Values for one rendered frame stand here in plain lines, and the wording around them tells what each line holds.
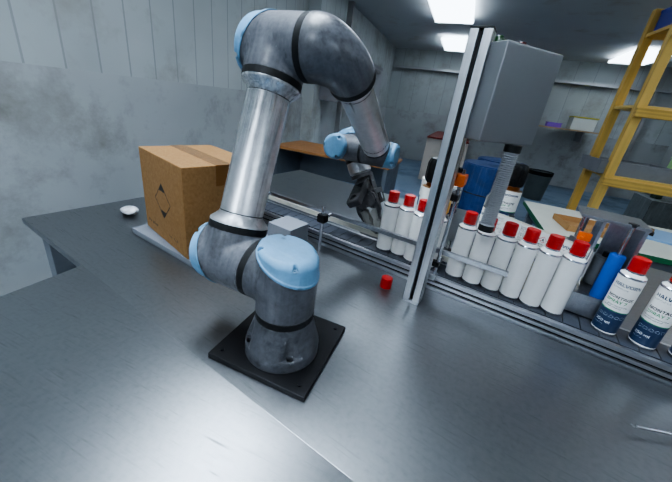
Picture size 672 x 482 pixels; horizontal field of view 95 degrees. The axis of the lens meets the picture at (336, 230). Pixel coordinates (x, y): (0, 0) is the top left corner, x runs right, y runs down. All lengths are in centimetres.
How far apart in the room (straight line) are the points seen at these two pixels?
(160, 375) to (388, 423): 42
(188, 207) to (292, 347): 50
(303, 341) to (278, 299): 11
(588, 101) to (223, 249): 946
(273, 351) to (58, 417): 33
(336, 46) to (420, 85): 892
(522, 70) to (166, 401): 91
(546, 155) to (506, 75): 887
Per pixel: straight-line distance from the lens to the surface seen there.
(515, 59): 78
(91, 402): 70
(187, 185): 92
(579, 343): 103
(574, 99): 966
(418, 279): 88
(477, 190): 361
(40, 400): 74
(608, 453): 81
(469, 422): 69
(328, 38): 60
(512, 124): 81
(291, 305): 57
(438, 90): 944
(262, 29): 66
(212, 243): 63
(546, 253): 95
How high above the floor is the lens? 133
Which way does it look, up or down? 23 degrees down
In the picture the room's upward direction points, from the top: 8 degrees clockwise
